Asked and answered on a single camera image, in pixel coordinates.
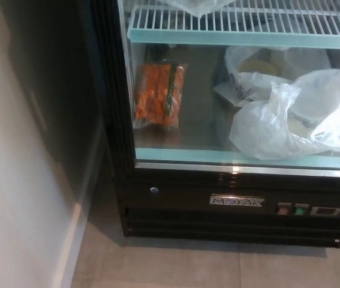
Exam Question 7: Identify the black display refrigerator body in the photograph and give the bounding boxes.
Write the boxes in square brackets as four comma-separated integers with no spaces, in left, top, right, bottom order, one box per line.
[1,0,340,249]

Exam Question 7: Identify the bag of orange carrots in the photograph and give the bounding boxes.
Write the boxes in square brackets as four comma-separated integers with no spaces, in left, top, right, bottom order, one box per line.
[132,59,186,130]

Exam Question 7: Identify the flat cardboard box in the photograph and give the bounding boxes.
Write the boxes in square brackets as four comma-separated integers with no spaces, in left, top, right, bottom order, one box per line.
[212,80,258,108]

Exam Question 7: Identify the silver Motak logo plate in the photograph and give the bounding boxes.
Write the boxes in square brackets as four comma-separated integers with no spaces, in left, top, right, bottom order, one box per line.
[209,195,266,208]

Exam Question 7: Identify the plastic bag with blue print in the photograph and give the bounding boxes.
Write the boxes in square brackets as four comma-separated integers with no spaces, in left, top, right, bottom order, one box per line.
[224,44,333,106]

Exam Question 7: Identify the large white plastic bag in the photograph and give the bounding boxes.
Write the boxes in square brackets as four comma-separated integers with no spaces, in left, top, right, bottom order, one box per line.
[228,68,340,161]

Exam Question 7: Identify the round container with yellow lid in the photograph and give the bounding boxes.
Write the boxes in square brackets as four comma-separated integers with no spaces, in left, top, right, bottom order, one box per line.
[237,58,279,75]

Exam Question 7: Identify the small clear plastic bag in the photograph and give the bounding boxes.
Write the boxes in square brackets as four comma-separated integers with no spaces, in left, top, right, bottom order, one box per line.
[163,0,228,17]

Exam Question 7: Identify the round white food container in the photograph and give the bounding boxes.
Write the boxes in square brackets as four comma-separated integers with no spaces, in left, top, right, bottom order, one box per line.
[287,101,333,133]

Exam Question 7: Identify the digital temperature display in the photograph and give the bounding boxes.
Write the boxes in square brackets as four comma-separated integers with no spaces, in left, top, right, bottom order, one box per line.
[310,206,339,218]

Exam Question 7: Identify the white wire refrigerator shelf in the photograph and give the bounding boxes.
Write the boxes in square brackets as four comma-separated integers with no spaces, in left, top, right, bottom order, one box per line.
[127,5,340,50]

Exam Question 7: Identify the green rocker switch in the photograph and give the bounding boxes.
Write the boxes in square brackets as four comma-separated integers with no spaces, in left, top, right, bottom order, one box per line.
[294,203,309,217]

